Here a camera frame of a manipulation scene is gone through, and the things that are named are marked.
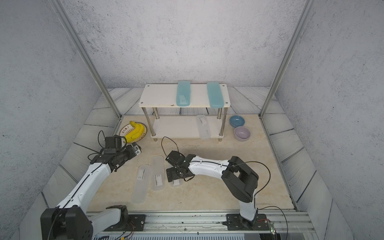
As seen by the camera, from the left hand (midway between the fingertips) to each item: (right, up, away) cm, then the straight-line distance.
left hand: (137, 150), depth 85 cm
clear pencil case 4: (+23, -19, 0) cm, 29 cm away
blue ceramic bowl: (+64, +17, +30) cm, 73 cm away
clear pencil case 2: (+2, -19, 0) cm, 19 cm away
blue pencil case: (+44, +29, -2) cm, 53 cm away
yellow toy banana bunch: (-8, +9, +19) cm, 23 cm away
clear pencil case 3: (+10, -15, +4) cm, 18 cm away
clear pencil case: (+39, +12, +20) cm, 45 cm away
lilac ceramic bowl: (+65, +8, +21) cm, 69 cm away
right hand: (+22, -15, 0) cm, 26 cm away
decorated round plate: (-18, +12, +27) cm, 34 cm away
